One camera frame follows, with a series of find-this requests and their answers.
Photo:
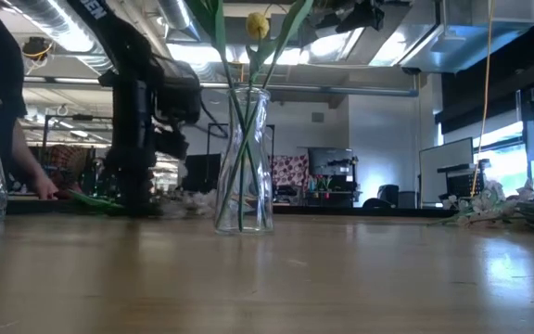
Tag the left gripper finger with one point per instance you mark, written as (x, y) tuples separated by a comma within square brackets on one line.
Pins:
[(135, 190)]

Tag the dark red artificial tulip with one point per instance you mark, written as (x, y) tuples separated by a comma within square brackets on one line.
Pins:
[(95, 201)]

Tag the yellow artificial tulip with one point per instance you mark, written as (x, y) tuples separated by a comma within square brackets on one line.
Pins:
[(213, 23), (290, 23), (258, 25)]

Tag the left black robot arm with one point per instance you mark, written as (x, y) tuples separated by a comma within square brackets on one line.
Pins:
[(118, 42)]

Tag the slim clear glass vase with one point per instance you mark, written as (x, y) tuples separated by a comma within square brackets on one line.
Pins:
[(224, 185)]

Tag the black monitor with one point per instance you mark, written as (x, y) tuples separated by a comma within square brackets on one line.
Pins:
[(199, 174)]

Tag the red plaid object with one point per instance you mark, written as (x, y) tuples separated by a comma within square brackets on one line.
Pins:
[(67, 160)]

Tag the horizontal ceiling pipe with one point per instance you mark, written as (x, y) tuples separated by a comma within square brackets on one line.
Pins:
[(341, 89)]

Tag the person's hand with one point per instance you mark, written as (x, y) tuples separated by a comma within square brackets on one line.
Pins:
[(44, 188)]

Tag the silver ventilation hood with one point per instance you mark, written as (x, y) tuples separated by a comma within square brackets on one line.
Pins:
[(471, 42)]

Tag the polka dot cloth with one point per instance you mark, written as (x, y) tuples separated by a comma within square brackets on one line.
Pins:
[(290, 170)]

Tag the white whiteboard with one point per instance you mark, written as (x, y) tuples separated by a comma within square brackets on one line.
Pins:
[(443, 171)]

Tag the black office chair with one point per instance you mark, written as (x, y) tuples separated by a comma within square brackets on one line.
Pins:
[(387, 195)]

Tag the grey waste bin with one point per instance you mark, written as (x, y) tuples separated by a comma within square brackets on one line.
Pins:
[(406, 199)]

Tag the black equipment cart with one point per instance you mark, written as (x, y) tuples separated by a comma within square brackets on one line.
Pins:
[(461, 183)]

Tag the bright window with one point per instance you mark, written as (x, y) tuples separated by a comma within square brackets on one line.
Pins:
[(508, 171)]

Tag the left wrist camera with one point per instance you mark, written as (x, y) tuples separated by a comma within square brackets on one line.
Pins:
[(179, 97)]

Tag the square wall vent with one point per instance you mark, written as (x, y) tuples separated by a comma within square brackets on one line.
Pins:
[(318, 117)]

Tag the small silver ceiling duct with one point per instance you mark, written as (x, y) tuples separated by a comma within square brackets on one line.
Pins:
[(176, 16)]

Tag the black ceiling dome camera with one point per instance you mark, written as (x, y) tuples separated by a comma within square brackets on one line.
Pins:
[(36, 48)]

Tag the large silver ceiling duct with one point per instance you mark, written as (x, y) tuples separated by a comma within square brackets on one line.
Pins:
[(49, 18)]

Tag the dark wall screen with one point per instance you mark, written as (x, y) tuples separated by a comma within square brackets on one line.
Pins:
[(329, 160)]

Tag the black aluminium table frame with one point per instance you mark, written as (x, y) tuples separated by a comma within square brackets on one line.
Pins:
[(364, 211)]

